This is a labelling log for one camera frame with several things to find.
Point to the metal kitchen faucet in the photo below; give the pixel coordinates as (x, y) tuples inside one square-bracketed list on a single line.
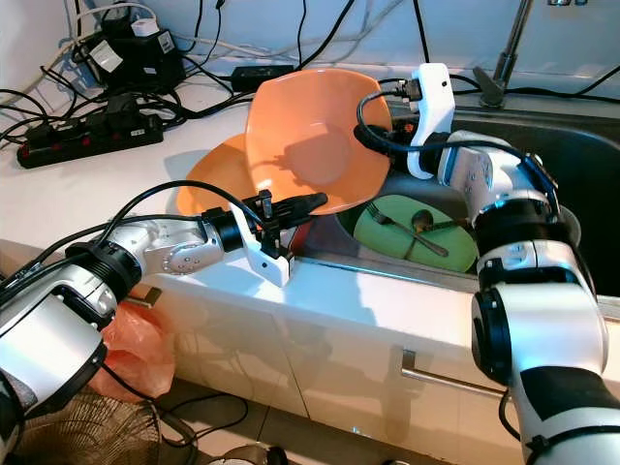
[(489, 89)]

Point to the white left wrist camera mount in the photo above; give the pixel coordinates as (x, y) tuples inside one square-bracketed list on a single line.
[(271, 260)]

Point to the white plug adapter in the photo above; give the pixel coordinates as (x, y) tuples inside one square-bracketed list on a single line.
[(145, 26)]

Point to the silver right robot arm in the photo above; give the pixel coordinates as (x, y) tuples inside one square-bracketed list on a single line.
[(542, 329)]

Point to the black charger box white labels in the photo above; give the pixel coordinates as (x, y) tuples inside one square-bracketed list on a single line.
[(131, 60)]

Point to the white base cabinet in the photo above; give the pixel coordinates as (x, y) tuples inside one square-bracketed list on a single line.
[(349, 368)]

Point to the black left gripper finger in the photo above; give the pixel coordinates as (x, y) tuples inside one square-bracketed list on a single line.
[(298, 213), (302, 200)]

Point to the orange plastic bowl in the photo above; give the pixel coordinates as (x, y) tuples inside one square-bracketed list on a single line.
[(310, 145)]

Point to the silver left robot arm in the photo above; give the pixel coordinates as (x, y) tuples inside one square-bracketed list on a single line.
[(58, 329)]

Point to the black power strip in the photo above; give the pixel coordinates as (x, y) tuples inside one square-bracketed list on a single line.
[(87, 138)]

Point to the stainless steel sink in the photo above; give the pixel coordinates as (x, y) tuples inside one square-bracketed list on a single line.
[(591, 165)]

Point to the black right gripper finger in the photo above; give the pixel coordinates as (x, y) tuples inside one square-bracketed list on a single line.
[(376, 139)]

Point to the green plastic plate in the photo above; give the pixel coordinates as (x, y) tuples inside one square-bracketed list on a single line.
[(457, 257)]

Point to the black power brick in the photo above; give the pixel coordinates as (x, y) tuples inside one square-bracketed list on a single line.
[(263, 77)]

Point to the orange plastic bag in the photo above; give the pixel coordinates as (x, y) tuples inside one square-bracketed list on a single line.
[(131, 349)]

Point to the orange plastic plate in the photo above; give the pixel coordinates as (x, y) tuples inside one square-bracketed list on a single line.
[(211, 179)]

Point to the grey bowl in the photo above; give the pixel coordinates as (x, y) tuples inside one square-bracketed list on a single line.
[(570, 231)]

